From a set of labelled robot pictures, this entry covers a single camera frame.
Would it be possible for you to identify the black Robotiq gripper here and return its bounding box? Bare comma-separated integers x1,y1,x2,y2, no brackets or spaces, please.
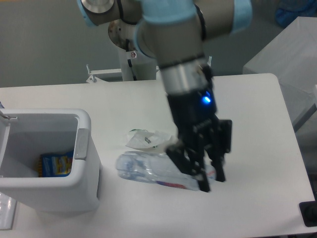
166,64,232,192

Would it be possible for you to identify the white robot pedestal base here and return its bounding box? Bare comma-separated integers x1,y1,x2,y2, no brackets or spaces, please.
85,21,213,84

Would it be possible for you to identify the white trash can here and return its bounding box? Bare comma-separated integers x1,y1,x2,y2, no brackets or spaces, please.
0,109,101,212

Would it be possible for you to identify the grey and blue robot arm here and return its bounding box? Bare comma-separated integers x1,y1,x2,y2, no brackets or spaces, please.
77,0,253,192

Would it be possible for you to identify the clear crushed plastic bottle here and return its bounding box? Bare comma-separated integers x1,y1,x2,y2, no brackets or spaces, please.
115,150,217,191

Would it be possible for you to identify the clear plastic sheet holder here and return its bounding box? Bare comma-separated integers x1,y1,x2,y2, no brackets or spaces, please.
0,193,17,231

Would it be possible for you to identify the white covered side table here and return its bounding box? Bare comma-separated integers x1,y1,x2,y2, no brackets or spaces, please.
243,17,317,124

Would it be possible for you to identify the white plastic wrapper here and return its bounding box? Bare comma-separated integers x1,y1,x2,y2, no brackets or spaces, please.
125,129,177,153

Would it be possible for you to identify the blue yellow snack packet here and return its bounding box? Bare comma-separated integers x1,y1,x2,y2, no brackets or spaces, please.
38,150,74,178

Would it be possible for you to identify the black device at table edge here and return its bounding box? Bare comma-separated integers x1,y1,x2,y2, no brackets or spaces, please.
299,201,317,227

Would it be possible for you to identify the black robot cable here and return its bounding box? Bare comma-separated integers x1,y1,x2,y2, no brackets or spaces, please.
125,39,138,81

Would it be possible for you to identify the blue bag in background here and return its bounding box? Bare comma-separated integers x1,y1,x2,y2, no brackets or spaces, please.
275,0,317,28

